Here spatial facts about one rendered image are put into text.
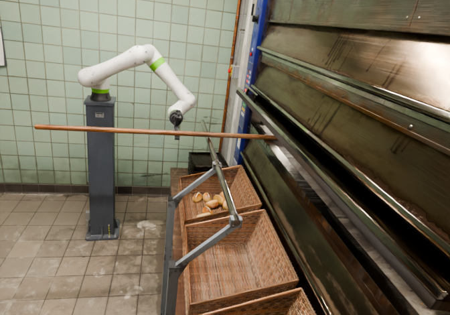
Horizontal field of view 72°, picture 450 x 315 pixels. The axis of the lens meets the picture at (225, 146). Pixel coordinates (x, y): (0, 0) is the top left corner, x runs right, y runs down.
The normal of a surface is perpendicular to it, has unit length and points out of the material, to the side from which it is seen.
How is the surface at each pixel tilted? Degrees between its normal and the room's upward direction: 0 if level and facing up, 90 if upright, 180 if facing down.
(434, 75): 69
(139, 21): 90
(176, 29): 90
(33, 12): 90
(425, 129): 90
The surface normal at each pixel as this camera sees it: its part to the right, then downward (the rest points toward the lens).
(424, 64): -0.87, -0.37
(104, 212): 0.25, 0.39
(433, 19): -0.98, -0.07
